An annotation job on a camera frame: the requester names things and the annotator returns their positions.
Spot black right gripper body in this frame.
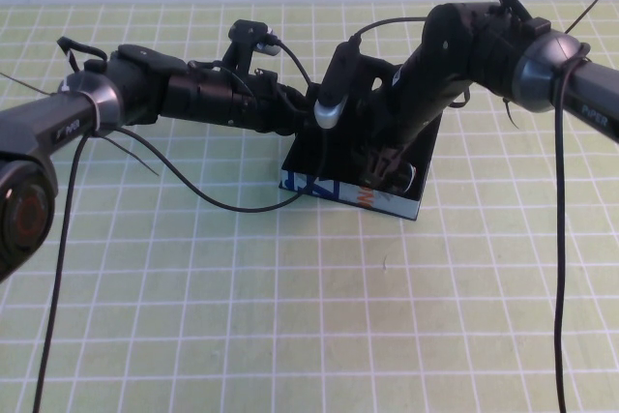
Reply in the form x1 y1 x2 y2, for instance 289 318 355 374
359 68 437 152

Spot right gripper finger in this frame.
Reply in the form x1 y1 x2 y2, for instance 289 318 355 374
385 140 411 188
364 143 389 188

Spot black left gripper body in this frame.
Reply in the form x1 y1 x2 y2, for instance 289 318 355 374
230 71 311 139

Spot black frame glasses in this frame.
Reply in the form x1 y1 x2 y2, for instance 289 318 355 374
381 161 420 194

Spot black printed glasses case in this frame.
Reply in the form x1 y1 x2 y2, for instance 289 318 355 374
279 107 445 223

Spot black zip tie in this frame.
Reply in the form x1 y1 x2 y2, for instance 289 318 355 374
501 97 522 133
567 0 612 36
101 134 162 177
0 72 55 96

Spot white zip tie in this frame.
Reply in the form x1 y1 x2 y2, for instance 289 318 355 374
86 96 103 136

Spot green white-grid tablecloth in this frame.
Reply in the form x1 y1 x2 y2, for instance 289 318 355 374
0 2 619 413

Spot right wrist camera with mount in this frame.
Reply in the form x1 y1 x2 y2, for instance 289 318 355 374
312 40 363 132

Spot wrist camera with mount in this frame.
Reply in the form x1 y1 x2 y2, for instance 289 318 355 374
312 40 363 132
226 19 282 76

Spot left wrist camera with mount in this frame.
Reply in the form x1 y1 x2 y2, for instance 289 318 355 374
226 19 282 76

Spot black left camera cable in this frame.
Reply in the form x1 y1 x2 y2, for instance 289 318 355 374
31 38 333 413

